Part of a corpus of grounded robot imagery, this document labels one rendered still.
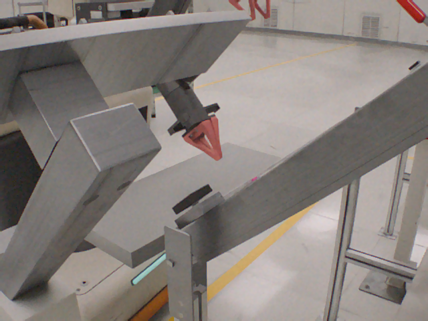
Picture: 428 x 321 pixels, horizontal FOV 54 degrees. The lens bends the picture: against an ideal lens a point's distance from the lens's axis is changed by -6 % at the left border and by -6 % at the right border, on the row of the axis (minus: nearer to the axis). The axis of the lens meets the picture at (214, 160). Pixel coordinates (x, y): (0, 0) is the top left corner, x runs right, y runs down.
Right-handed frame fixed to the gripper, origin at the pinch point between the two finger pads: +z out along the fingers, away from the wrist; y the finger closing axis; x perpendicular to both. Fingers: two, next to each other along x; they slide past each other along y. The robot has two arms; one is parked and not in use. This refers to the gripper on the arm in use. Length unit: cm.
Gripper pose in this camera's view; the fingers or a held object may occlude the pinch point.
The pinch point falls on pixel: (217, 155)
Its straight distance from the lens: 85.0
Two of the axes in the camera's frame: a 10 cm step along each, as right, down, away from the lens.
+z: 5.3, 8.4, -0.9
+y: 6.0, -3.0, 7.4
